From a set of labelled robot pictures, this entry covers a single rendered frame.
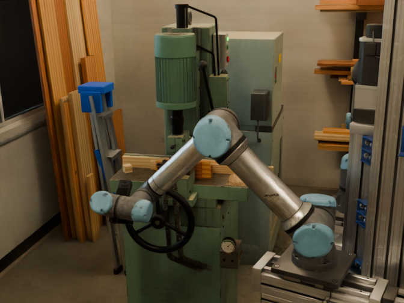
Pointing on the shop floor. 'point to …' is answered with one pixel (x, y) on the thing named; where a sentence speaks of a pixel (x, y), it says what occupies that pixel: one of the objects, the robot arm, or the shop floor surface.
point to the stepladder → (104, 149)
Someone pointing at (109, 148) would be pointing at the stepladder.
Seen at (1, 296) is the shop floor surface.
